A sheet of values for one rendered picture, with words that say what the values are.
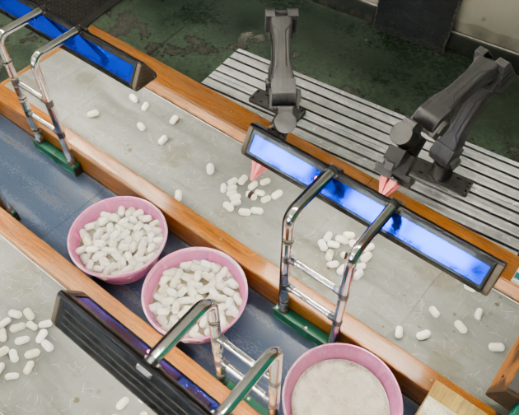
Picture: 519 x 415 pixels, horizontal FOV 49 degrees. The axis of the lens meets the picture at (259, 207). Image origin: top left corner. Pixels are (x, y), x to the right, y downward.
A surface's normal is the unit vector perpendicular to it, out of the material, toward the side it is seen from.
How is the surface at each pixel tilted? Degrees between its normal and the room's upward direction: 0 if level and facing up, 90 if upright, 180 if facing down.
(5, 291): 0
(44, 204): 0
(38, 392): 0
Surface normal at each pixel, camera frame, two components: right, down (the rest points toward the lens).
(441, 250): -0.53, 0.19
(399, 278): 0.00, -0.62
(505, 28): -0.54, 0.64
